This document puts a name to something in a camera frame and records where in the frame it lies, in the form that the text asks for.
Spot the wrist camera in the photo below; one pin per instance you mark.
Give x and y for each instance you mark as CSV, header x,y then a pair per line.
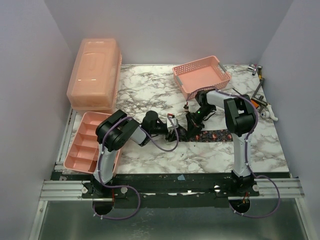
x,y
171,122
186,107

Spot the pink translucent storage box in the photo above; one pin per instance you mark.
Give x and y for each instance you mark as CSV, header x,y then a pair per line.
x,y
94,80

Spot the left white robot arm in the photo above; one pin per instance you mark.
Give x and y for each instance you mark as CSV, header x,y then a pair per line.
x,y
114,132

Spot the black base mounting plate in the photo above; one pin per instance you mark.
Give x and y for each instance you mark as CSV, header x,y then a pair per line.
x,y
158,190

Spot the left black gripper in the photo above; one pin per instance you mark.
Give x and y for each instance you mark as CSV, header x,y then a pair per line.
x,y
171,137

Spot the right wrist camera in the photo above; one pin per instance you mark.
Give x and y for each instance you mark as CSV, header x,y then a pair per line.
x,y
186,107

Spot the pink perforated basket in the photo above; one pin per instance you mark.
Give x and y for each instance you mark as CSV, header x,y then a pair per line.
x,y
202,74

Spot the pink divided organizer tray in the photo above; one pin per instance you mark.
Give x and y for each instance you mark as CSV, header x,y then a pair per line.
x,y
83,153

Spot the grey metal clamp tool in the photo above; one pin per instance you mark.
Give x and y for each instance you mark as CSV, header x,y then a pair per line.
x,y
264,108

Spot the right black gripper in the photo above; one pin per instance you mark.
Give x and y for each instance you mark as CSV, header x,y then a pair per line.
x,y
192,125

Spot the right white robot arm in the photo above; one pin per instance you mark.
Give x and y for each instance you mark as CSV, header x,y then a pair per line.
x,y
241,120

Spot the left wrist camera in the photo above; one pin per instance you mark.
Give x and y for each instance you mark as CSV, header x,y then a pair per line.
x,y
171,122

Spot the aluminium rail frame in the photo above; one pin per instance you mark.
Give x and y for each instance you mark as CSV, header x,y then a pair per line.
x,y
278,187

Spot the dark floral necktie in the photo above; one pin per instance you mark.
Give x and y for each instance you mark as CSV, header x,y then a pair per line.
x,y
211,136

